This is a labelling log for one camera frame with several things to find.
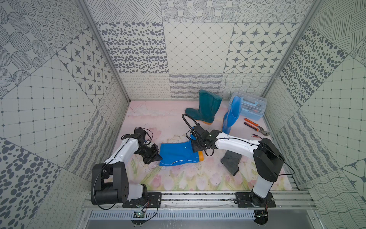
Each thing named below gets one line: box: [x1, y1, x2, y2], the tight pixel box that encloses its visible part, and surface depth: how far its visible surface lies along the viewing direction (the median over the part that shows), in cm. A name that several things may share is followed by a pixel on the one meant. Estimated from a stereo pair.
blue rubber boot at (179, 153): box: [159, 126, 204, 167], surface depth 86 cm
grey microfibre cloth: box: [220, 150, 243, 177], surface depth 83 cm
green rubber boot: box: [184, 89, 223, 125], surface depth 95 cm
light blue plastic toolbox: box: [228, 91, 267, 121], surface depth 106 cm
